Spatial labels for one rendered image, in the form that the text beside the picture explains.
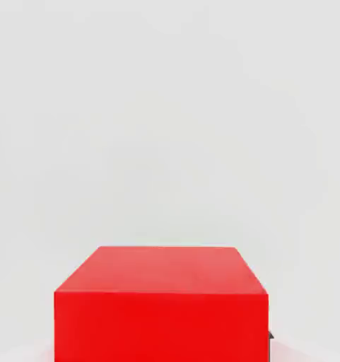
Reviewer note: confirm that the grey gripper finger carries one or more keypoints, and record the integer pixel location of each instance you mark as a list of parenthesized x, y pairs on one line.
[(270, 336)]

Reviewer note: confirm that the small red cube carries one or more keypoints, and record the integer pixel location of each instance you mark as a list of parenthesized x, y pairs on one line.
[(161, 316)]

